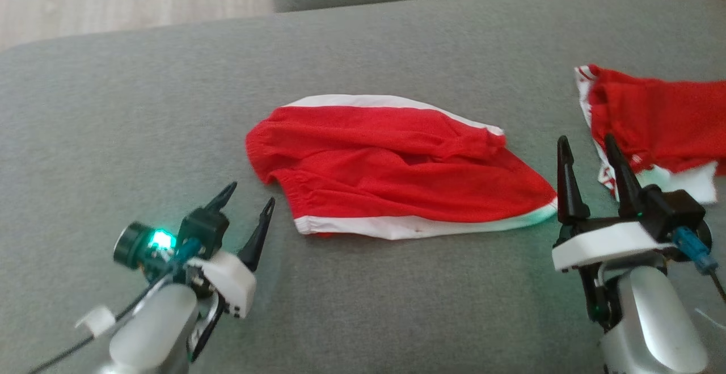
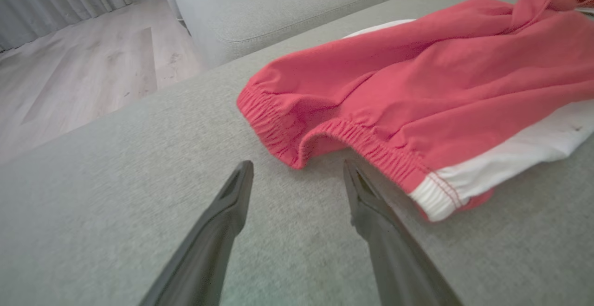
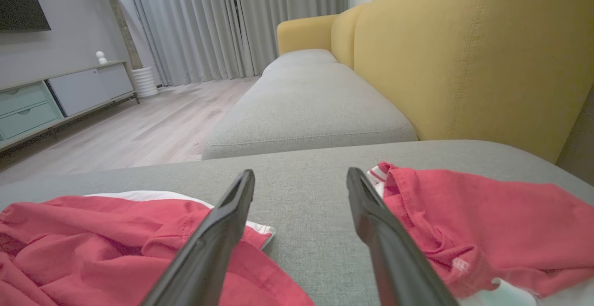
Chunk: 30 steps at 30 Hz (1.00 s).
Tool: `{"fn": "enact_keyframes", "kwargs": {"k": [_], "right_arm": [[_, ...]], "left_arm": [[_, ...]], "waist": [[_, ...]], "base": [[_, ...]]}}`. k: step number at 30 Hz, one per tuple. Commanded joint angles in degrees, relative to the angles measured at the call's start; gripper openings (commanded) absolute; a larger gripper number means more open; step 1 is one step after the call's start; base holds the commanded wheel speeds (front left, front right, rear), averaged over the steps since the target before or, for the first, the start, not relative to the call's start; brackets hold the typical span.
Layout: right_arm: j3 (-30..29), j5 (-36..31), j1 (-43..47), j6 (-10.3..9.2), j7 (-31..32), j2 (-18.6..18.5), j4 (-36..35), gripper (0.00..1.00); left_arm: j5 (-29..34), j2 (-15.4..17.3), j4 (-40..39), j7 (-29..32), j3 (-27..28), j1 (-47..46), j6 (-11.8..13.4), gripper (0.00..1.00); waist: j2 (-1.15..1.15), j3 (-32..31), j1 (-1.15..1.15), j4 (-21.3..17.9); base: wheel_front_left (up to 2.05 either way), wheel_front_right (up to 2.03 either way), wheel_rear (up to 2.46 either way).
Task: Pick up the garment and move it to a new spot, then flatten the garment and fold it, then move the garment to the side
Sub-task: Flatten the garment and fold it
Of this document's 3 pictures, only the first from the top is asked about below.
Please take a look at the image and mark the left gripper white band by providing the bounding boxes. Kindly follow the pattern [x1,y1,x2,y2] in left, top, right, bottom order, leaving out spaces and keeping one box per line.
[189,182,276,319]

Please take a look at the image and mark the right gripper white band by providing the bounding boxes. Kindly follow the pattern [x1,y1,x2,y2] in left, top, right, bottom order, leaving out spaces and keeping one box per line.
[552,133,679,273]

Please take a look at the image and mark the red Bulls 23 jersey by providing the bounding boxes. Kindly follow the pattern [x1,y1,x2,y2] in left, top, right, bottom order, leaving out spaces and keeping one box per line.
[574,64,726,205]

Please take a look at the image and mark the red shorts with white stripes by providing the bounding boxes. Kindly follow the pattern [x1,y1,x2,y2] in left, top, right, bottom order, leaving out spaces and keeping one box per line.
[245,94,560,242]

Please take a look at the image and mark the large grey sofa seat cushion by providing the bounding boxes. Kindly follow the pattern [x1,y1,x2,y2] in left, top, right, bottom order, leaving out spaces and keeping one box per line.
[0,0,726,374]

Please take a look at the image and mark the left arm cable teal connector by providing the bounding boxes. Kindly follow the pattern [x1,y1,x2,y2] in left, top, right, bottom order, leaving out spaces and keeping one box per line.
[27,237,204,374]

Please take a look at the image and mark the white cable tag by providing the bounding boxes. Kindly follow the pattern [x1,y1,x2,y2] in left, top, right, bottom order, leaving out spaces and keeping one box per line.
[75,304,117,333]

